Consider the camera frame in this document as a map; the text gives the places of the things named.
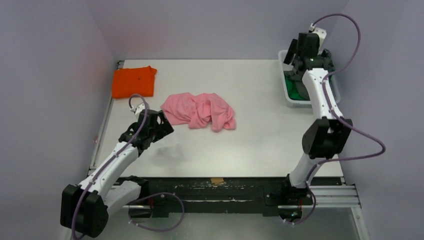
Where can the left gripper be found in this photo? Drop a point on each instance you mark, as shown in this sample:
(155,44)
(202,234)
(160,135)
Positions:
(163,129)

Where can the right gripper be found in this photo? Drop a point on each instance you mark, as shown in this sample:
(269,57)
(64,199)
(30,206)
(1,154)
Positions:
(296,72)

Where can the pink t shirt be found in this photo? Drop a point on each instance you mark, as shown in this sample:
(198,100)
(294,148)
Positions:
(199,111)

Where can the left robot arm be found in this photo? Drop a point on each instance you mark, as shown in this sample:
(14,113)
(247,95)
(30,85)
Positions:
(87,206)

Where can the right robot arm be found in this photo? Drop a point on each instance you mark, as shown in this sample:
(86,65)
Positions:
(306,64)

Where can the grey t shirt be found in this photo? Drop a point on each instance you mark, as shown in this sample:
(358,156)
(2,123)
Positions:
(326,57)

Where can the green t shirt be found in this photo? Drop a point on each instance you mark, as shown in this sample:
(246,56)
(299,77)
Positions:
(296,90)

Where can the white plastic basket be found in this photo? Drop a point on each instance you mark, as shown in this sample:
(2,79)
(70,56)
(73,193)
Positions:
(292,103)

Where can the folded orange t shirt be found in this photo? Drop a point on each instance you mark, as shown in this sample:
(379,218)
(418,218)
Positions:
(129,81)

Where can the brown tape piece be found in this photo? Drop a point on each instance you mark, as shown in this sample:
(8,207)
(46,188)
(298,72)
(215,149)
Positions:
(217,180)

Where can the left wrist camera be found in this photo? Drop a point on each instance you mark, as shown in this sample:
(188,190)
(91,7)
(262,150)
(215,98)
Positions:
(136,110)

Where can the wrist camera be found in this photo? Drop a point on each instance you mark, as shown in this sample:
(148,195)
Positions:
(322,33)
(136,110)

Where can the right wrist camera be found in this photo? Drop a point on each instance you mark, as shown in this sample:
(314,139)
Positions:
(322,33)

